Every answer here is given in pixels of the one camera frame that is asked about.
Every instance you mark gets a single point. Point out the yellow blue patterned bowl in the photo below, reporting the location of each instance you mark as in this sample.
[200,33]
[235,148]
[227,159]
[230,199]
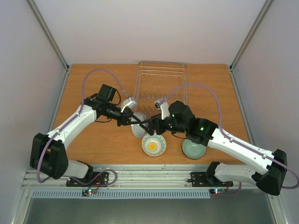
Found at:
[153,145]

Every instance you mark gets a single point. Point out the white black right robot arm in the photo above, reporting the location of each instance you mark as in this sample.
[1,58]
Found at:
[265,169]

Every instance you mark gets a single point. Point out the controller board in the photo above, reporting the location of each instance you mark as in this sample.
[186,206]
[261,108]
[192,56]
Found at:
[88,192]
[218,191]

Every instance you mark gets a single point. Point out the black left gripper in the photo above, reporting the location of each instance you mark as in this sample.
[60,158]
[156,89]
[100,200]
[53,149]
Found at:
[125,119]

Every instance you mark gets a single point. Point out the grey slotted cable duct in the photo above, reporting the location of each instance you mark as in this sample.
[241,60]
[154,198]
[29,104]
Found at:
[123,194]

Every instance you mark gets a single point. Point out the metal wire dish rack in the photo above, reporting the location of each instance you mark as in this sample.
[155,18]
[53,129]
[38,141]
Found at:
[157,80]

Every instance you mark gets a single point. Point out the grey speckled bowl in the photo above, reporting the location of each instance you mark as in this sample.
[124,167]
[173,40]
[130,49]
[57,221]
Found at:
[138,131]

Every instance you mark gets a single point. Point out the aluminium frame rails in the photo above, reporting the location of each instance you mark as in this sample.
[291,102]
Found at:
[118,34]

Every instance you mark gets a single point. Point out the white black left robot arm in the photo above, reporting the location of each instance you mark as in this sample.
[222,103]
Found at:
[48,153]

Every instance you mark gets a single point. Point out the left controller board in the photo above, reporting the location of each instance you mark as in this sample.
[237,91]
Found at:
[88,192]

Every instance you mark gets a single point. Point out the right controller board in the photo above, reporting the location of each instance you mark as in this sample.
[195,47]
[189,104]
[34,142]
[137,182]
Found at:
[218,191]

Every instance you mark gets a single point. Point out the pale green bowl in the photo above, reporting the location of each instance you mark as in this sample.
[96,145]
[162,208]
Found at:
[192,150]

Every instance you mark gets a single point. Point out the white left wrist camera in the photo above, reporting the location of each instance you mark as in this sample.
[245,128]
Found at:
[130,103]

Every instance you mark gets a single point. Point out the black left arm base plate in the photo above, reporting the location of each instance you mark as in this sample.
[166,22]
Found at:
[99,180]

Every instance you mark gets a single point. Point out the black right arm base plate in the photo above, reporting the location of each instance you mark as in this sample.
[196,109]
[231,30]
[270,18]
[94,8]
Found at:
[199,179]

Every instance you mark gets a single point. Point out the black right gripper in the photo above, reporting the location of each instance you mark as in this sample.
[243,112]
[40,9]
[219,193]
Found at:
[154,126]

